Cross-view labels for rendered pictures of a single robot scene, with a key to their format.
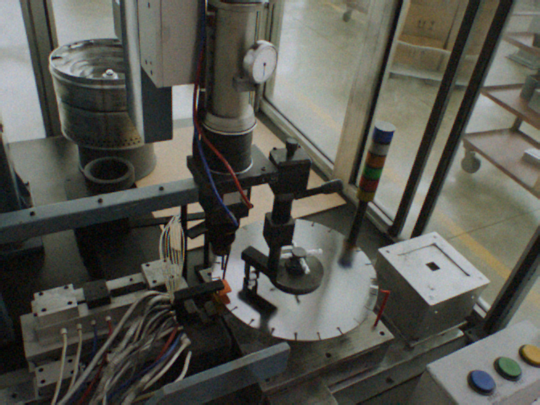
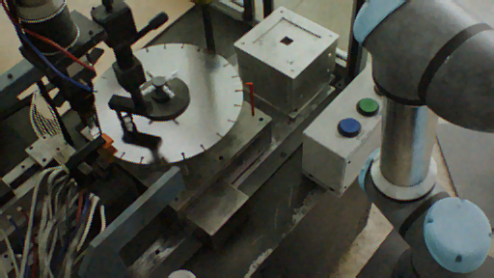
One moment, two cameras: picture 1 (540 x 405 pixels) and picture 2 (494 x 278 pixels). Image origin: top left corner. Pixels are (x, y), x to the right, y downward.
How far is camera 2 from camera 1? 0.20 m
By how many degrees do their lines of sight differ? 18
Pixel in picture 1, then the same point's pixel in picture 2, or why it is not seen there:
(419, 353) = (301, 121)
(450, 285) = (306, 53)
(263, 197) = not seen: hidden behind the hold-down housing
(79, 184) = not seen: outside the picture
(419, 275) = (277, 54)
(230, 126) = (43, 12)
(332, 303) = (205, 114)
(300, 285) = (172, 110)
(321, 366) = (217, 170)
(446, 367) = (318, 126)
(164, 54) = not seen: outside the picture
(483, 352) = (345, 101)
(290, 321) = (175, 145)
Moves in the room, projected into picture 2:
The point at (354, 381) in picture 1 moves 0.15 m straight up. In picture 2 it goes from (254, 168) to (250, 126)
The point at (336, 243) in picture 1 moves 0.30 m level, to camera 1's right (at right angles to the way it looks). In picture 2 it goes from (191, 56) to (317, 23)
